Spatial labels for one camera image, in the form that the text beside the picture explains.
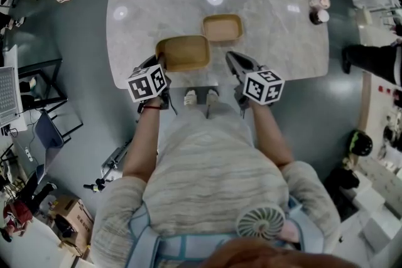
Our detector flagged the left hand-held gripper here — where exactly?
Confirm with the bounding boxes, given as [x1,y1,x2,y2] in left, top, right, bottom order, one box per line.
[126,52,173,111]

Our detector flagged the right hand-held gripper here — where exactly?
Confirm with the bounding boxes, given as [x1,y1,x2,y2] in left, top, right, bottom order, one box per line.
[224,51,286,110]

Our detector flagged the person's right forearm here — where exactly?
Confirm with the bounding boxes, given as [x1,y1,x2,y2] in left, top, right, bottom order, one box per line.
[249,102,296,172]

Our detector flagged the person's left forearm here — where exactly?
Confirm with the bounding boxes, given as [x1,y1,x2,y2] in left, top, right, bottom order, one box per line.
[121,105,161,183]

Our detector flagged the person's right beige shoe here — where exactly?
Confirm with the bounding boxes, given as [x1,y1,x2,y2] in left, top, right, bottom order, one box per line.
[205,88,220,107]

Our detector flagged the person's beige shoe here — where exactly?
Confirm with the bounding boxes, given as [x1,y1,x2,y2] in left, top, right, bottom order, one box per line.
[183,89,198,107]
[205,88,220,107]

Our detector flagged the person's left beige shoe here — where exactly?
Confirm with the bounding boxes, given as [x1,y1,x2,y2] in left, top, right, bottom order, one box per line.
[183,89,198,107]

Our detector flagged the grey marble table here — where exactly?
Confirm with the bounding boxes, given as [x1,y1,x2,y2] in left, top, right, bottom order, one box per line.
[106,0,330,90]

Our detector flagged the dark cup with white lid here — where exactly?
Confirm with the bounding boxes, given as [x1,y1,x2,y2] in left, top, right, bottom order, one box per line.
[309,8,330,25]

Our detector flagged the pink patterned cup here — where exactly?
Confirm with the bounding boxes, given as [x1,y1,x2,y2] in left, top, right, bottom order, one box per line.
[309,0,331,10]

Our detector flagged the grey metal stand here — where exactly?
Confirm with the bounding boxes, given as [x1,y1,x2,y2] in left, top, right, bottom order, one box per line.
[100,137,133,181]

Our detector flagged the person's grey knit outfit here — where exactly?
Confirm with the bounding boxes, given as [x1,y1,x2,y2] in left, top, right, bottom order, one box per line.
[90,102,342,268]

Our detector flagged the dark blue chair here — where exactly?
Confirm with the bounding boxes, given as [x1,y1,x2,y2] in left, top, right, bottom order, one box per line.
[33,103,84,185]

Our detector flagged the black helmet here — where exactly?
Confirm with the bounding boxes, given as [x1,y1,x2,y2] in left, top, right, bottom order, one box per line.
[349,129,374,157]

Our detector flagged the white perforated appliance box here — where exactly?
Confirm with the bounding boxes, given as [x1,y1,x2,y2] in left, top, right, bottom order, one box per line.
[0,44,23,129]

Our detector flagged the black bag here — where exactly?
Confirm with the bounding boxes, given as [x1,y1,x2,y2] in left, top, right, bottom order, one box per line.
[323,167,361,220]

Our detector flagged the white neck fan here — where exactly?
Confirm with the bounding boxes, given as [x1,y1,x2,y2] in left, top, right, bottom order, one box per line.
[235,203,286,241]

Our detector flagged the brown cardboard box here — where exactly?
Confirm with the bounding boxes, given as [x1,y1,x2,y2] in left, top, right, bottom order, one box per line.
[52,194,95,257]

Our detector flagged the pile of white boxes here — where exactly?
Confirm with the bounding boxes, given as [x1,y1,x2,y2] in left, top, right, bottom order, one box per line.
[345,166,402,255]

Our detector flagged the black handled tool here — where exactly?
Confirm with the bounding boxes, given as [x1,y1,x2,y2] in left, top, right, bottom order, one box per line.
[83,178,106,193]

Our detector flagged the light blue strap harness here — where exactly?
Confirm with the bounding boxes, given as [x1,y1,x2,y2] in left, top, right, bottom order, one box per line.
[125,196,324,268]

